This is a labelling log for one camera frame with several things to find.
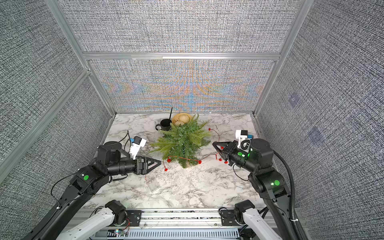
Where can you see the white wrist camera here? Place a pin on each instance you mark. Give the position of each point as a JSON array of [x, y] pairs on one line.
[[136, 144], [243, 139]]

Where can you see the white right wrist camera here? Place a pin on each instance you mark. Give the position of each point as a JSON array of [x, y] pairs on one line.
[[243, 139]]

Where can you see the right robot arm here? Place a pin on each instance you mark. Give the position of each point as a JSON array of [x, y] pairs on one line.
[[277, 194]]

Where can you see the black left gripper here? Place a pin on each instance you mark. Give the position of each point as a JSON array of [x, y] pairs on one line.
[[142, 167]]

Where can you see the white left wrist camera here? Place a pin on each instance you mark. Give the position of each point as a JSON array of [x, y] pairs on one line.
[[136, 144]]

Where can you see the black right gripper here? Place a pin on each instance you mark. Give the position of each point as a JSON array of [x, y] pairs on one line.
[[229, 155]]

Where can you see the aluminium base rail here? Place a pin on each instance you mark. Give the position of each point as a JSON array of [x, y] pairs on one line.
[[199, 224]]

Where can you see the red string lights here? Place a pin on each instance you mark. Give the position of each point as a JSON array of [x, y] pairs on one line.
[[184, 145]]

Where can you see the black ceramic mug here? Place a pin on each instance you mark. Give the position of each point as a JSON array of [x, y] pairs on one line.
[[164, 125]]

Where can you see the small green christmas tree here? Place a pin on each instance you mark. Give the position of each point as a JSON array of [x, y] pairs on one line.
[[195, 123]]

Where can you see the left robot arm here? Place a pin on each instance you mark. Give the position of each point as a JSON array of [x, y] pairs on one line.
[[111, 160]]

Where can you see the clear battery box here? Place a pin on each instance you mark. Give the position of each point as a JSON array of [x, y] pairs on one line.
[[153, 184]]

